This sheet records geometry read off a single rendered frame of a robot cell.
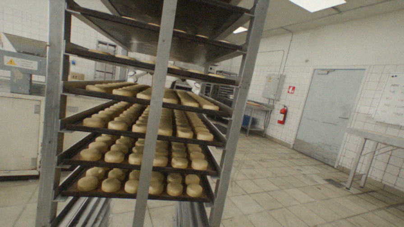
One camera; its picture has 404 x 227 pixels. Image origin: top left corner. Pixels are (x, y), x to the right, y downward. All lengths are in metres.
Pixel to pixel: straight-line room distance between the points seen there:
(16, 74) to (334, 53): 5.19
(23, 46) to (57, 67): 1.83
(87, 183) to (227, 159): 0.39
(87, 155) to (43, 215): 0.17
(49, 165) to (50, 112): 0.13
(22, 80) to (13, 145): 0.59
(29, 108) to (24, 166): 0.56
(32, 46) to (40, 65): 0.20
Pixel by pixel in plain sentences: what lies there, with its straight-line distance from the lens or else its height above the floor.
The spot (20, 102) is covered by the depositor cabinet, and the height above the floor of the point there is 0.76.
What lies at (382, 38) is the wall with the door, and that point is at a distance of 4.95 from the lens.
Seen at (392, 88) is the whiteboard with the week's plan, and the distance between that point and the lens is 4.64.
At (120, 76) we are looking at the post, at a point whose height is 1.17.
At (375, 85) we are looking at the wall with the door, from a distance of 4.74.
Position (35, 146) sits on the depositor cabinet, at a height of 0.37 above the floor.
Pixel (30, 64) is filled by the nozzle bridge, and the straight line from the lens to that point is 2.23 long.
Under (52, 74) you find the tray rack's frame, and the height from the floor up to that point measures 1.17.
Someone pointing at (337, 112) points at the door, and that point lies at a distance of 4.93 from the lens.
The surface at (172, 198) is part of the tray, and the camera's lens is 0.61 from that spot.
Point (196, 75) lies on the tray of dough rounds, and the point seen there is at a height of 1.23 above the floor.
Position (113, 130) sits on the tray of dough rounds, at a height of 1.05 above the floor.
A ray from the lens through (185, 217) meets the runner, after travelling 1.01.
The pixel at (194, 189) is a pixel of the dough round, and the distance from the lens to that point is 0.64.
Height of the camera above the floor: 1.21
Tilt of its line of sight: 9 degrees down
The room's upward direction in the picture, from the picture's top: 10 degrees clockwise
